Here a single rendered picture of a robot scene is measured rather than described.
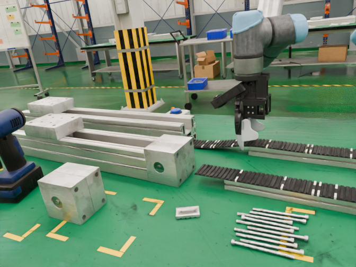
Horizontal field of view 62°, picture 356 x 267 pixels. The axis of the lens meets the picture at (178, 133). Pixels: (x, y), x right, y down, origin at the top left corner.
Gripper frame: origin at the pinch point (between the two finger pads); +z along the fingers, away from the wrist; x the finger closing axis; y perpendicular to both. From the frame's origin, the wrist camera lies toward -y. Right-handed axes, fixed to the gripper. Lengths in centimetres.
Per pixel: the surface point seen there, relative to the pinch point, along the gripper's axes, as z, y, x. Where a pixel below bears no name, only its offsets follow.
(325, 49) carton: 38, -15, 476
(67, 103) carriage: -8, -75, 2
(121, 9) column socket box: -53, -235, 243
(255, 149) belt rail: 1.1, 4.0, -1.9
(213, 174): -0.3, -0.7, -20.4
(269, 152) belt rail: 1.8, 8.0, -1.2
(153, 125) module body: -4.7, -27.8, -4.9
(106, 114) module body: -4, -54, 2
